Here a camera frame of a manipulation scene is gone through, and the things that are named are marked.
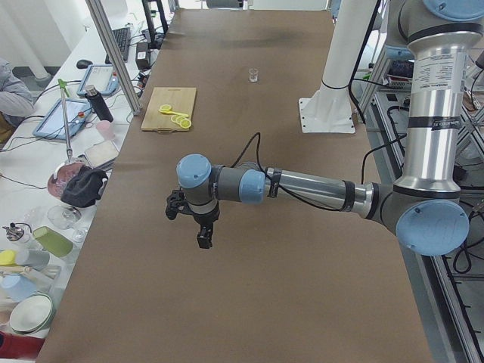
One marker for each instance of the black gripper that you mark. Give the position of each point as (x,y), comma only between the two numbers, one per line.
(206,217)

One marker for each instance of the clear glass shaker cup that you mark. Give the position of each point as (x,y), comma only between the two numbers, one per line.
(253,75)

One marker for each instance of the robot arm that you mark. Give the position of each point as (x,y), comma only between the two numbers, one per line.
(421,207)

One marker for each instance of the pink plastic cup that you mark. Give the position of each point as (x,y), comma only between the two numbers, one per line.
(105,129)

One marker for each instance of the green plastic cup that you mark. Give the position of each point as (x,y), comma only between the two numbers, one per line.
(53,241)

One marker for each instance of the light blue cup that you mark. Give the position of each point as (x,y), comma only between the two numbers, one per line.
(18,287)

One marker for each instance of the lemon slice near spoon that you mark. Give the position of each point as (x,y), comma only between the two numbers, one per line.
(176,119)

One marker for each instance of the black cloth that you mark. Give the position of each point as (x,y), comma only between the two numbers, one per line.
(84,189)

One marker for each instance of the yellow plastic spoon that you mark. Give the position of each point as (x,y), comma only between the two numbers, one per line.
(174,112)

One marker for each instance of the metal tray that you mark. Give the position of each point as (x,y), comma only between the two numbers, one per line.
(102,155)

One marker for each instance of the lemon slice on spoon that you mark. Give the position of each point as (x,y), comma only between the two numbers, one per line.
(165,108)

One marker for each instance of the clear wine glass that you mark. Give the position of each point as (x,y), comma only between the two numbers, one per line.
(68,217)

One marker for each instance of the bamboo cutting board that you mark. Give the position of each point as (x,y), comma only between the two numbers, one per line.
(182,99)

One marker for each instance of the pink bowl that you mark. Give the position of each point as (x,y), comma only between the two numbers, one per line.
(62,176)

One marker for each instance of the yellow capped bottle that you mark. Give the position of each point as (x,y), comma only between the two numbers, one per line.
(37,259)

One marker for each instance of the black thermos bottle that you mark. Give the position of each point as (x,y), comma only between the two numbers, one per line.
(98,104)

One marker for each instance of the white green bowl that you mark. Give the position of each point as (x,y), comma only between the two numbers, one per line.
(33,314)

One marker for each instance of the near blue teach pendant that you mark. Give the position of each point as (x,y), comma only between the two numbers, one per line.
(52,124)

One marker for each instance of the blue teach pendant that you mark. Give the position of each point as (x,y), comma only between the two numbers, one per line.
(102,76)
(52,124)

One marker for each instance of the far blue teach pendant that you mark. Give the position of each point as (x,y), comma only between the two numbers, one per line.
(102,76)

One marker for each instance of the black power adapter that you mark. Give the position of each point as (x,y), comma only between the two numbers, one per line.
(142,57)

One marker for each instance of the black computer mouse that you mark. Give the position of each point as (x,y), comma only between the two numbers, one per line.
(83,64)

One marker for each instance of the black keyboard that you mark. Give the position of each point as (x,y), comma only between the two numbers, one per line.
(122,37)

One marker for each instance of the person in grey jacket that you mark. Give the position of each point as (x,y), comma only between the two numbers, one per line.
(16,99)

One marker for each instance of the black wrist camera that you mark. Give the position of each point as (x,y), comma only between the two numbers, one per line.
(175,204)

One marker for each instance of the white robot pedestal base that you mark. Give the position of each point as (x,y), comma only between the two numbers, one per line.
(329,109)

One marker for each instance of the green handled reach grabber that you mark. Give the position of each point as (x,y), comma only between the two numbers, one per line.
(64,95)

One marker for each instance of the aluminium frame post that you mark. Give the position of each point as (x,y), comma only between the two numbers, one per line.
(105,33)

